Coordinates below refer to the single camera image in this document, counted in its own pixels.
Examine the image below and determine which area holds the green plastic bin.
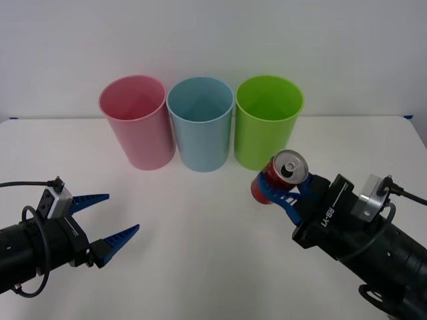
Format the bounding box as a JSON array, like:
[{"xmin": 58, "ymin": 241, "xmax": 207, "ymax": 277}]
[{"xmin": 233, "ymin": 75, "xmax": 305, "ymax": 172}]

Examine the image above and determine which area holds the pink plastic bin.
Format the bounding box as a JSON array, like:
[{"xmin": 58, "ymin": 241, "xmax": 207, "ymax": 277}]
[{"xmin": 98, "ymin": 75, "xmax": 177, "ymax": 171}]

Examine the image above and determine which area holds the pale blue plastic bin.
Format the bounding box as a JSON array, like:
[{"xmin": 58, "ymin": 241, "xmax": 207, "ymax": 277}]
[{"xmin": 165, "ymin": 76, "xmax": 234, "ymax": 173}]

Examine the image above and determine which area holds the red drink can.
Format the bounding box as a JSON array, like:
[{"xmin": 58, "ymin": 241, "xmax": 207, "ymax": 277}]
[{"xmin": 250, "ymin": 149, "xmax": 310, "ymax": 205}]

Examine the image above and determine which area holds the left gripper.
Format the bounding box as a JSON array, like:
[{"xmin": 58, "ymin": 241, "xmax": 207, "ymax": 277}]
[{"xmin": 45, "ymin": 192, "xmax": 141, "ymax": 270}]

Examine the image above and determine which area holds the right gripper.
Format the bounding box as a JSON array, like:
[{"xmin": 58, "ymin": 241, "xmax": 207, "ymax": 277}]
[{"xmin": 256, "ymin": 171, "xmax": 370, "ymax": 259}]

